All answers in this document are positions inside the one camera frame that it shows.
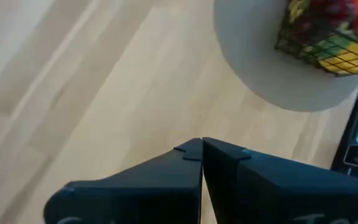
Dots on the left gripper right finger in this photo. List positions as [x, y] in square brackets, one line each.
[275, 193]

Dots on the watermelon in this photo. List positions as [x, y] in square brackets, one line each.
[332, 46]

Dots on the black table edge beam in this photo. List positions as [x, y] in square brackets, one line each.
[353, 124]

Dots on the yellow starfruit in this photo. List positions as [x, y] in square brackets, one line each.
[350, 57]

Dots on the round grey mat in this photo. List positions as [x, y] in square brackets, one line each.
[253, 62]

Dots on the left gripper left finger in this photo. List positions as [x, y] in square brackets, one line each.
[154, 193]

